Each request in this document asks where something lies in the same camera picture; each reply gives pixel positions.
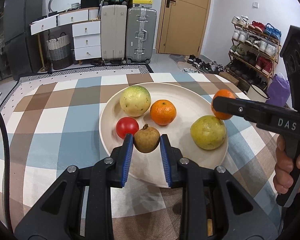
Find red tomato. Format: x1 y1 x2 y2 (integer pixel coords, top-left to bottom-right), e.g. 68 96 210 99
116 117 139 139

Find green yellow round fruit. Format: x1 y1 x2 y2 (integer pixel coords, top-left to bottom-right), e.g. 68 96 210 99
190 115 227 150

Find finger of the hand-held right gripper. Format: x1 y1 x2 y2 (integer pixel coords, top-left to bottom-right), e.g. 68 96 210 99
212 96 261 123

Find dark grey fridge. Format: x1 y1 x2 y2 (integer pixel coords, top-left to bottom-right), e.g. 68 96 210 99
4 0 44 80

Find scattered dark sneakers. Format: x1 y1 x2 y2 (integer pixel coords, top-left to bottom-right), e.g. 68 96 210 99
184 54 225 74

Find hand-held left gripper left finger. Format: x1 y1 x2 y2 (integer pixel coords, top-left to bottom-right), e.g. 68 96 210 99
14 134 135 240

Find cream round plate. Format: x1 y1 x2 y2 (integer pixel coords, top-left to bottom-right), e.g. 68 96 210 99
99 82 229 188

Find white enamel bucket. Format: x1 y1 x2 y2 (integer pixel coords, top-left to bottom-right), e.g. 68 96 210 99
246 83 270 103

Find purple plastic bag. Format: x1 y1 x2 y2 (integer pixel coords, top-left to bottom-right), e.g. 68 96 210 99
266 73 290 108

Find pale yellow spotted fruit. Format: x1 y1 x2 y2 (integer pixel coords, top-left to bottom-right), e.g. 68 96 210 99
119 85 152 117

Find oval metal hoop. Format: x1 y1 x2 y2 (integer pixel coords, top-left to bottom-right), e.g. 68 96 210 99
48 0 88 13

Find orange mandarin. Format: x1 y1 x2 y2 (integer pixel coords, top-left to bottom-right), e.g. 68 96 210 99
211 89 237 120
150 100 177 126

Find rows of racked shoes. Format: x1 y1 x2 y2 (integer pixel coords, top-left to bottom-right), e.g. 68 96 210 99
226 16 282 90

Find woven laundry basket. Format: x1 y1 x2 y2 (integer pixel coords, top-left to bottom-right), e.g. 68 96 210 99
46 32 73 70

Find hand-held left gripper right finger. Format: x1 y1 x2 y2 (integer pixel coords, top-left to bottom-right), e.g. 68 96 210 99
160 134 278 240

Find beige suitcase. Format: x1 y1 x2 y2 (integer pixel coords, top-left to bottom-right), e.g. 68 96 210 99
100 4 128 64

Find grey door mat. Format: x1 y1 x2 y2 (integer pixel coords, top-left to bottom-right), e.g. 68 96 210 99
169 53 187 63

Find brown kiwi fruit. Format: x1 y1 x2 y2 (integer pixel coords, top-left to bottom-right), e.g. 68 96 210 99
134 124 160 153

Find wooden door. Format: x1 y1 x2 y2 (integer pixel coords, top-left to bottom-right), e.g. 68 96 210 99
155 0 214 55

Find checkered tablecloth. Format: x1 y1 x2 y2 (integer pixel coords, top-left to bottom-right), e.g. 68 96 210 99
0 72 288 240

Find yellow and black box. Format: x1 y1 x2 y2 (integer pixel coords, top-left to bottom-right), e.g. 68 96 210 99
129 0 154 8

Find brown cardboard box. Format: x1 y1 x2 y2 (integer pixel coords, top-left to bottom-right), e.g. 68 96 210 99
219 71 239 87

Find person's right hand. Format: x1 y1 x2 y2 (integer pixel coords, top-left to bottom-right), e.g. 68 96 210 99
274 135 300 195

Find silver suitcase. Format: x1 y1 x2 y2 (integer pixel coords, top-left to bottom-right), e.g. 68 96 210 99
125 7 158 64

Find white desk with drawers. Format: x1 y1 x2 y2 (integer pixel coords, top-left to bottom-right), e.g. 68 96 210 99
30 8 102 63

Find wooden shoe rack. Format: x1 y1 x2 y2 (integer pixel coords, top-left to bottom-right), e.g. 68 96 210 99
225 16 282 92

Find black storage bag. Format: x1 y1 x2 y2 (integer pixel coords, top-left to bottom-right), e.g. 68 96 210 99
80 0 102 8

